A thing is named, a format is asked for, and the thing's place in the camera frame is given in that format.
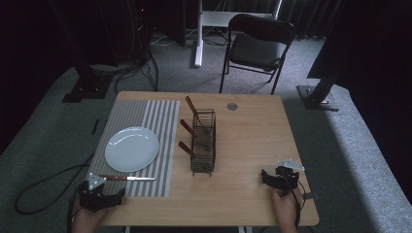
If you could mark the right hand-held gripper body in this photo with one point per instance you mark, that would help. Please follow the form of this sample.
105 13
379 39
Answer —
286 178

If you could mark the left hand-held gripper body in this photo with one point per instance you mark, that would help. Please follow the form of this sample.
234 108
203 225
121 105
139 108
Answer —
94 198

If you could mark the person's left hand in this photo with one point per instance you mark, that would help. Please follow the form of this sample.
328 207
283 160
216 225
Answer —
85 221

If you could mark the person's right hand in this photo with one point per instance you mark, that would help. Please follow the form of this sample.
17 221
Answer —
286 210

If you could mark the white round plate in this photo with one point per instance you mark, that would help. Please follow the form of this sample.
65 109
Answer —
131 149

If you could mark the small black floor strip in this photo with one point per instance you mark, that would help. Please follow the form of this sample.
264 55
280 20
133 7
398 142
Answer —
95 126

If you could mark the grey striped placemat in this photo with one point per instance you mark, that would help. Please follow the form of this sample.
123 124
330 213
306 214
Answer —
163 129

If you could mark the grey round table grommet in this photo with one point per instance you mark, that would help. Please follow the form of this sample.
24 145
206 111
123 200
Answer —
232 106

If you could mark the black metal stand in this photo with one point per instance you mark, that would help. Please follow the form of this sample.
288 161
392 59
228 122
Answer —
85 81
319 93

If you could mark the black folding chair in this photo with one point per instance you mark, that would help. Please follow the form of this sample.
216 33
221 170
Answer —
256 48

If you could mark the white desk frame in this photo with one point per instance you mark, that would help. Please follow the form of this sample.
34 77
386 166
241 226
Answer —
199 39

